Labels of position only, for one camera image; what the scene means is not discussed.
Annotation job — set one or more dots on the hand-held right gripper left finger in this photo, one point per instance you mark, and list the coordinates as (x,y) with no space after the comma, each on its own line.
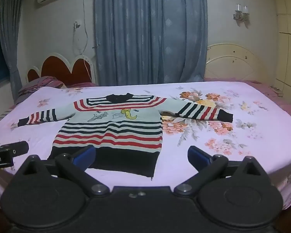
(83,156)

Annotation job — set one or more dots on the blue narrow curtain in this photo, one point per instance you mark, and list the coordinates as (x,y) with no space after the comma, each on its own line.
(11,41)

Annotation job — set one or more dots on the blue patterned curtain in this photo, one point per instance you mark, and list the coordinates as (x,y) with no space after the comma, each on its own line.
(148,34)

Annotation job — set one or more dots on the striped knit sweater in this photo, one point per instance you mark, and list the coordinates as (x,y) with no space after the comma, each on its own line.
(111,136)

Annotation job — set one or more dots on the pink floral bed sheet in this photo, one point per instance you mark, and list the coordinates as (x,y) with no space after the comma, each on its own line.
(203,136)

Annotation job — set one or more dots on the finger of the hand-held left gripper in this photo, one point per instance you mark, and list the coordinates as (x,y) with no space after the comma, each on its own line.
(17,147)

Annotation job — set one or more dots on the white wall plug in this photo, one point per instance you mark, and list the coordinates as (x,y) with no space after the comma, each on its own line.
(77,24)

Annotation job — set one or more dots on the purple crumpled cloth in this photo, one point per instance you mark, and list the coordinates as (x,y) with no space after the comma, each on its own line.
(42,82)

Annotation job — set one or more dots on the cream wardrobe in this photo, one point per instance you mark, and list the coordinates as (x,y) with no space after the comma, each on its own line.
(288,41)

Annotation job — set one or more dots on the glass wall lamp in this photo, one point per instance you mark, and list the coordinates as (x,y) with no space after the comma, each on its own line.
(242,13)

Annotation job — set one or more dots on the cream arched headboard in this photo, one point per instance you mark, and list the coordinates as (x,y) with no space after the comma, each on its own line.
(235,65)

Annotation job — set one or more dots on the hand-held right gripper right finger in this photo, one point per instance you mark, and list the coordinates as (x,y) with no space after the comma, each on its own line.
(198,158)

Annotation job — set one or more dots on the red heart-shaped headboard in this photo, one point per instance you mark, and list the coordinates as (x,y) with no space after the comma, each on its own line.
(63,70)

